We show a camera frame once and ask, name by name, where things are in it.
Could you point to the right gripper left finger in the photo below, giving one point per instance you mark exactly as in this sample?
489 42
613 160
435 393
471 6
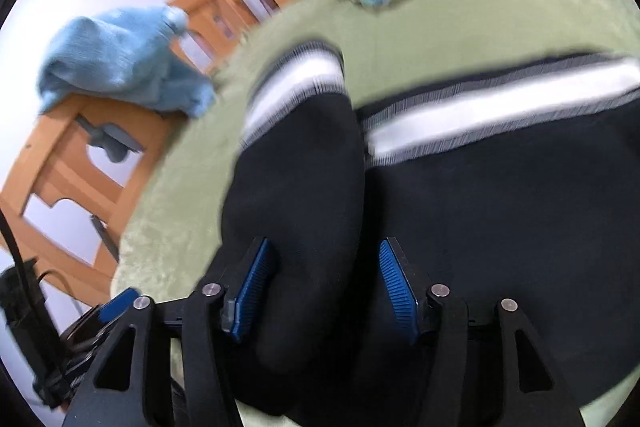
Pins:
167 364

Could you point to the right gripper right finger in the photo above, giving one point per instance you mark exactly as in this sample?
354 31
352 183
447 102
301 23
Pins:
504 376

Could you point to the black pants with white stripe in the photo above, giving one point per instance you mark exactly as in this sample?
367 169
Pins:
518 183

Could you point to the light blue fleece garment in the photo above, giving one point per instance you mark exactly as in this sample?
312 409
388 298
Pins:
125 55

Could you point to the green bed blanket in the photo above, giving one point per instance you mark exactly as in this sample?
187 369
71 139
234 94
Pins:
171 242

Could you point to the wooden bed frame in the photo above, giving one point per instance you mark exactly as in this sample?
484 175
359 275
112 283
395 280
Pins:
99 155

